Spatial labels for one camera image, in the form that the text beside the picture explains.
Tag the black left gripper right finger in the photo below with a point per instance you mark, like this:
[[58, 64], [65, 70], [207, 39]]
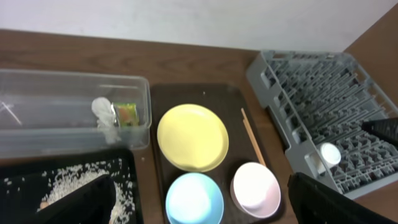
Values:
[[314, 202]]

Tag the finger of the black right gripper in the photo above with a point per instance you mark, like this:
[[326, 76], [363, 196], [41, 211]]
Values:
[[384, 129]]

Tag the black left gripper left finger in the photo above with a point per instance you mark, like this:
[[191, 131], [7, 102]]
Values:
[[91, 203]]

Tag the white cup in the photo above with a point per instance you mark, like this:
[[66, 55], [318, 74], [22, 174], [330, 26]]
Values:
[[328, 156]]

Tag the pink white bowl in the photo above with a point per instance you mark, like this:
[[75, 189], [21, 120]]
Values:
[[255, 190]]

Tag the orange green snack wrapper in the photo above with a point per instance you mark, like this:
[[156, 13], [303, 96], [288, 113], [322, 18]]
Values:
[[126, 114]]

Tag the blue bowl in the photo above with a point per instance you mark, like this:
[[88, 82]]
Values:
[[194, 198]]

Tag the yellow plate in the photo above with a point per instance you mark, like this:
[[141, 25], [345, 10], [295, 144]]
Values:
[[192, 138]]

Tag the black waste tray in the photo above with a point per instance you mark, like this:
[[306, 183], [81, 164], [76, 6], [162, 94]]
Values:
[[59, 162]]

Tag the grey dishwasher rack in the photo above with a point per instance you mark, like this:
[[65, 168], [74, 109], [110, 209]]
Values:
[[318, 97]]

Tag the clear plastic waste bin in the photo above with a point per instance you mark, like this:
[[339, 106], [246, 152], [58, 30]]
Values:
[[49, 113]]

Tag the spilled rice pile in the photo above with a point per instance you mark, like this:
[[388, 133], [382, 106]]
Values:
[[71, 183]]

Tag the dark brown serving tray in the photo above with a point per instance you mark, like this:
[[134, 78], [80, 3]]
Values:
[[228, 103]]

